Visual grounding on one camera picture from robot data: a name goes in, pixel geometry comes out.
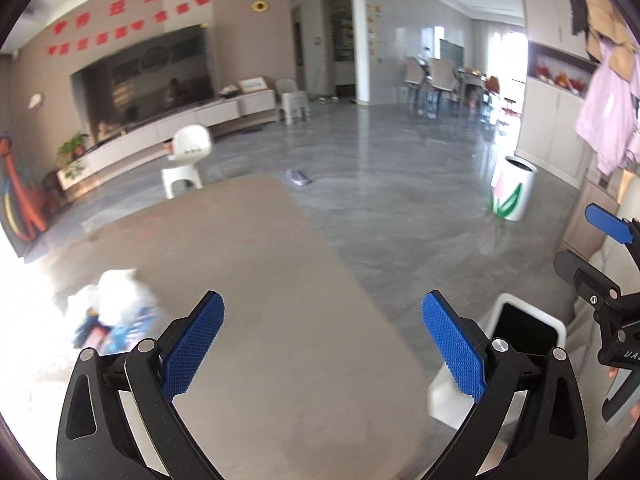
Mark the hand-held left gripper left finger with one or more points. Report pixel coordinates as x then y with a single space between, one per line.
192 345

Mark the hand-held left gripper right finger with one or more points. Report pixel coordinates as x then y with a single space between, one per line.
455 345

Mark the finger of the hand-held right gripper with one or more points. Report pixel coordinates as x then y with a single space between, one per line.
607 222
582 272

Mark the white bin with black liner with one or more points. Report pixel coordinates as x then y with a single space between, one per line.
520 330

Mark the blue printed snack packet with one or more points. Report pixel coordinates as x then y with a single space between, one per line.
122 327

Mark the white plastic bag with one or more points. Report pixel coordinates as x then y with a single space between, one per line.
120 287

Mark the white bin with tulip print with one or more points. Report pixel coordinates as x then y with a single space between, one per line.
514 190

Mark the pink hanging garment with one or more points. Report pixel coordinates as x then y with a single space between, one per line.
607 110

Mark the white round-back stool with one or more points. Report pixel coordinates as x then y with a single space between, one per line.
190 152

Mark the dining table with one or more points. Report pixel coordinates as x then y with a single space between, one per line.
470 80

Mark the purple packet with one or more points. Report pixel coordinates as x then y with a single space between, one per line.
298 177

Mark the long white TV cabinet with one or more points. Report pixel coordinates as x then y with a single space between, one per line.
165 132

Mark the grey dining chair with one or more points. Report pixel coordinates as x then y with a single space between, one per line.
414 77
441 82

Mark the green potted plant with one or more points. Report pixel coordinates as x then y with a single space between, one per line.
72 152

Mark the stacked grey plastic stools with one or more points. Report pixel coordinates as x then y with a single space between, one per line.
294 102

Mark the cardboard box on cabinet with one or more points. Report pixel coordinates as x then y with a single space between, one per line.
251 85

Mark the large black television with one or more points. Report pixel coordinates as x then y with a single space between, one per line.
145 77

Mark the beige wall cabinet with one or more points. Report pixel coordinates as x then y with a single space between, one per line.
552 85

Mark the red paper wall banner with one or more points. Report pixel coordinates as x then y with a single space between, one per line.
145 7

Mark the sunflower wall decoration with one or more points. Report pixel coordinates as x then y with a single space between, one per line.
260 6

